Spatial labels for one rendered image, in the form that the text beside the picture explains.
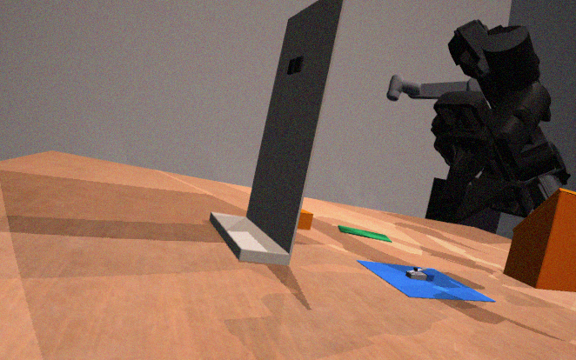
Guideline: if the green flat bar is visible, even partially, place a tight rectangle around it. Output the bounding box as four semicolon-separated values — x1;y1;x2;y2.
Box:
338;225;392;243

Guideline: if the blue square marking on table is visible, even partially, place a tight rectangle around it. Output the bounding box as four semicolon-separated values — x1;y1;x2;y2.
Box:
357;260;496;302

